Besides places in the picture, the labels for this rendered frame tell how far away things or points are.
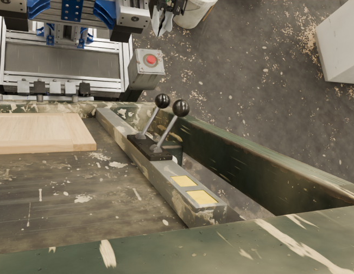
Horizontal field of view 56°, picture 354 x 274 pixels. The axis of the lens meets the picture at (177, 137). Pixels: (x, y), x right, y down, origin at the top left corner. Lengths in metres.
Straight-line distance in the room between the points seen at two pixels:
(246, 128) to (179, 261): 2.48
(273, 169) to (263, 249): 0.45
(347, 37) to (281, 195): 2.70
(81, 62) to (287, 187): 1.77
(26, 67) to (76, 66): 0.28
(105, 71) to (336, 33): 2.10
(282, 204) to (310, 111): 2.50
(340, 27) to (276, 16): 0.57
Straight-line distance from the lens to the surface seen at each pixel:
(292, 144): 2.92
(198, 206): 0.48
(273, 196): 0.72
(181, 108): 0.69
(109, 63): 2.27
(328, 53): 3.43
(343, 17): 3.39
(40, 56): 2.24
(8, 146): 0.88
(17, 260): 0.26
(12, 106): 1.35
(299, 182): 0.66
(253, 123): 2.76
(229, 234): 0.29
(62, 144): 0.88
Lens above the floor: 2.15
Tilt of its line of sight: 63 degrees down
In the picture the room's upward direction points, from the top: 49 degrees clockwise
